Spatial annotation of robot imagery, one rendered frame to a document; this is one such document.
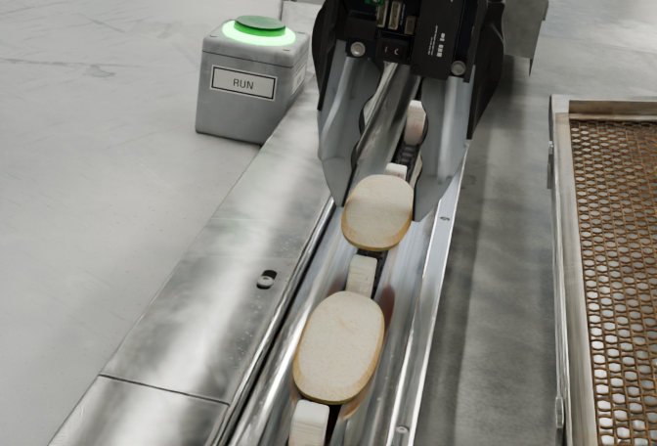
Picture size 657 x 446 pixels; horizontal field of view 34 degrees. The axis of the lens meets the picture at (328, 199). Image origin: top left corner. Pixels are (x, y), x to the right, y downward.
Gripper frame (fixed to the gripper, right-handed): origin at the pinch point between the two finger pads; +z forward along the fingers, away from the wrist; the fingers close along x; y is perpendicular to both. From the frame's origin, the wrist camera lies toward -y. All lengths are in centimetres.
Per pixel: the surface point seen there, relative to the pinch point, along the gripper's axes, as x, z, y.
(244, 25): -13.8, -1.3, -22.3
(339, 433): 1.2, 4.1, 17.7
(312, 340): -1.2, 3.1, 12.5
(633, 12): 23, 8, -100
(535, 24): 8.1, -0.2, -45.2
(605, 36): 19, 8, -82
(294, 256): -3.6, 2.9, 5.0
